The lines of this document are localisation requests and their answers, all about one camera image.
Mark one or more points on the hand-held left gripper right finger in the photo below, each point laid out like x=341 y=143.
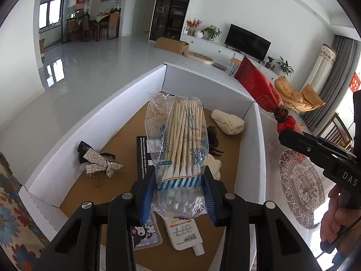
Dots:
x=211 y=206

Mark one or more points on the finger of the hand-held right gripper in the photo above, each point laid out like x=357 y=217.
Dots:
x=330 y=145
x=299 y=144

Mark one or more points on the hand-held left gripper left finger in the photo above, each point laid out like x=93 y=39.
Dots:
x=147 y=203

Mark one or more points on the clear cartoon plastic case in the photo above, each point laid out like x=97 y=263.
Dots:
x=146 y=234

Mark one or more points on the large cream knit glove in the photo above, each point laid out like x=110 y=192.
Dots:
x=215 y=168

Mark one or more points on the white tube bottle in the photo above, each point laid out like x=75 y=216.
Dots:
x=183 y=234

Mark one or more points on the black box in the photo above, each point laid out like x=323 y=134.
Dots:
x=142 y=158

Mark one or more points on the rhinestone bow hair clip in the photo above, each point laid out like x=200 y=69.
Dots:
x=98 y=159

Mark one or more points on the black lace hair claw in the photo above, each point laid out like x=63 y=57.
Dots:
x=213 y=138

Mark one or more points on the cotton swab bag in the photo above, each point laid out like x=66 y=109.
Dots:
x=174 y=135

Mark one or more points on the red gift pouch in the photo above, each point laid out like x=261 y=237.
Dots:
x=253 y=84

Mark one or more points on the white cardboard box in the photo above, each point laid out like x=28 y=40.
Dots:
x=84 y=124

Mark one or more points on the person's right hand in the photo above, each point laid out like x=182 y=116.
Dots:
x=334 y=223

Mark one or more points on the wooden chair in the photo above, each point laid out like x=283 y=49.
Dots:
x=335 y=131

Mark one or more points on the tan lounge chair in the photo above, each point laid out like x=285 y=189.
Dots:
x=299 y=96

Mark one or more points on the grey curtain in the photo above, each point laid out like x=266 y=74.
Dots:
x=335 y=96

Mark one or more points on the covered standing air conditioner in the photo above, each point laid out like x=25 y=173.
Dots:
x=321 y=67

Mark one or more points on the broad leaf potted plant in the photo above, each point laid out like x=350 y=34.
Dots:
x=284 y=66

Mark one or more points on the small potted plant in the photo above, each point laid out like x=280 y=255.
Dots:
x=270 y=60

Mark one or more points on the wooden bench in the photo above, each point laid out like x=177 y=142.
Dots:
x=235 y=60

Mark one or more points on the dark floor mat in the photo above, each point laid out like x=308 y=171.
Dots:
x=220 y=66

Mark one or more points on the black television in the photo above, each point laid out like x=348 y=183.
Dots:
x=248 y=41

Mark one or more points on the floral printed cloth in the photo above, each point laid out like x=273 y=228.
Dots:
x=17 y=217

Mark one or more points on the round cat scratcher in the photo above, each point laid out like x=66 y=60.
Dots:
x=198 y=57

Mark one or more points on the white television cabinet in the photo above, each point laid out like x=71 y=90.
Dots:
x=208 y=46

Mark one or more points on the bushy green potted plant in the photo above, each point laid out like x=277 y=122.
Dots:
x=211 y=31

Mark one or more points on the white round vase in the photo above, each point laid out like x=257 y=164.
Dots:
x=198 y=34

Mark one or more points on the red flower arrangement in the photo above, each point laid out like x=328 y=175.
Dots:
x=193 y=25

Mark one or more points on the brown cardboard box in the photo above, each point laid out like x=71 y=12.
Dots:
x=170 y=44

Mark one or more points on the tall dark display cabinet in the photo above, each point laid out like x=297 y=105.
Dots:
x=172 y=8

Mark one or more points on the dining table and chairs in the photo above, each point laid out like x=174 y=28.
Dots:
x=93 y=25

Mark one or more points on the white door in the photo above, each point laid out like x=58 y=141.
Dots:
x=141 y=5

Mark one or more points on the tall clear bottle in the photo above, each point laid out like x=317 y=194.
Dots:
x=119 y=3

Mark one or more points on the glass balcony door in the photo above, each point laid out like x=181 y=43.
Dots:
x=56 y=14

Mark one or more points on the red window decoration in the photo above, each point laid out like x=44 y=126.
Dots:
x=81 y=0

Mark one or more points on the red wall hanging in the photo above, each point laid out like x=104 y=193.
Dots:
x=356 y=82

